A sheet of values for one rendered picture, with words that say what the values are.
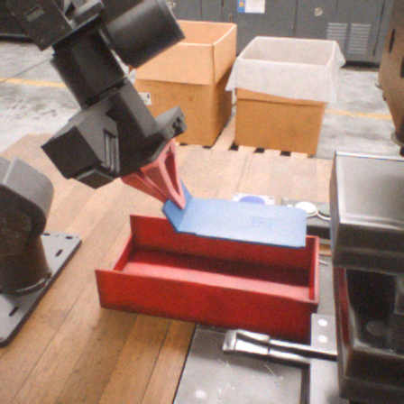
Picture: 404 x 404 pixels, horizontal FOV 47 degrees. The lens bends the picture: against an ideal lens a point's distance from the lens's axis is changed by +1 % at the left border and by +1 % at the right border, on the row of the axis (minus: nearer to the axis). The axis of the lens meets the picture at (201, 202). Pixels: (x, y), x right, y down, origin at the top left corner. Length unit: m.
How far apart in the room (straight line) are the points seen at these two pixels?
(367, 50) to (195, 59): 2.57
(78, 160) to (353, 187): 0.24
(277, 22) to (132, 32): 4.37
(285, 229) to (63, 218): 0.37
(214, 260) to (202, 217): 0.12
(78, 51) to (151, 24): 0.07
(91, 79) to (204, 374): 0.31
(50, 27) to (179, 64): 2.14
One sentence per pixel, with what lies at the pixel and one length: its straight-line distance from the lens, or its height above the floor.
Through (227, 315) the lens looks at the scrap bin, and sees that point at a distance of 0.53.
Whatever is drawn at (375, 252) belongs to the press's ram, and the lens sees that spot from 0.23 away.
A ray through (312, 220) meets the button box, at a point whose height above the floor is 0.93.
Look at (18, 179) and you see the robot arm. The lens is 0.54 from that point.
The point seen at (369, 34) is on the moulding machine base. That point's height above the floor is 0.33.
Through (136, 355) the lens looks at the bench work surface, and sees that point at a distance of 0.52.
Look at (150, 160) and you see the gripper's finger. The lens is 0.46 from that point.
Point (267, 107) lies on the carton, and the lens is 2.60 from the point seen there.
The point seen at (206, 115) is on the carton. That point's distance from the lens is 2.63.
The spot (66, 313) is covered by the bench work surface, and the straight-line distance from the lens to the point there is 0.58.
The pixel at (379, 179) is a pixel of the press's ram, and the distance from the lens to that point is 0.26.
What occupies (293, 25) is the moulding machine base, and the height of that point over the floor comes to 0.38.
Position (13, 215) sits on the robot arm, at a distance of 0.53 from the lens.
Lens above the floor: 1.30
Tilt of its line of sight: 32 degrees down
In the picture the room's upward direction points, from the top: straight up
